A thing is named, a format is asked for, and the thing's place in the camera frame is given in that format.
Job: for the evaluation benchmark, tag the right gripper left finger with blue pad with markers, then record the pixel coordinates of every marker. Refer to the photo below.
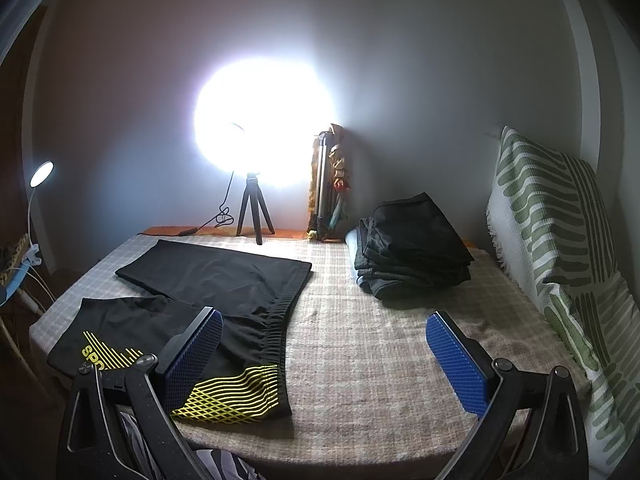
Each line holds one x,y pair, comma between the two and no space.
117,424

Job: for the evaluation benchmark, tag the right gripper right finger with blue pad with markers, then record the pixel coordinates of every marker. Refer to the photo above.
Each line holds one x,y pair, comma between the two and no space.
553,443

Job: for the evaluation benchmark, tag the beige plaid bed cover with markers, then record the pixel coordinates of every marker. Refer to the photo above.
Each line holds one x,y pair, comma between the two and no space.
368,398

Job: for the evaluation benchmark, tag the stack of folded dark clothes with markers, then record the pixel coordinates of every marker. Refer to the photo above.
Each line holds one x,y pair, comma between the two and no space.
405,248

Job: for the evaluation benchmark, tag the small black tripod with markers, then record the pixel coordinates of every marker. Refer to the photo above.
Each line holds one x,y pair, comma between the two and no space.
254,199

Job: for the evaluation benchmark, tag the folded silver tripod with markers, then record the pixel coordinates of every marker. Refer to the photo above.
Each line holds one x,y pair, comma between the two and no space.
316,228

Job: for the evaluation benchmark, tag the green white patterned blanket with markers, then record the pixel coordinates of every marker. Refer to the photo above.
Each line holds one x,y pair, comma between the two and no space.
548,222

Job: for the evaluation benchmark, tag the white clip desk lamp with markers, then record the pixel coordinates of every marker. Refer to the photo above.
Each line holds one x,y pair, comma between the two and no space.
40,175

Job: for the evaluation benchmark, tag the blue chair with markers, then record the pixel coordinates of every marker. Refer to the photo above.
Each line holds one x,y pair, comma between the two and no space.
15,282

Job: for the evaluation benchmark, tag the orange bed frame edge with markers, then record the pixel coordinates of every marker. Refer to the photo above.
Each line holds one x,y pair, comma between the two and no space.
226,231

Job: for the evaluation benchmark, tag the bright ring light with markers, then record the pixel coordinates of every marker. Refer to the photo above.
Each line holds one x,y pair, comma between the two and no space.
259,115

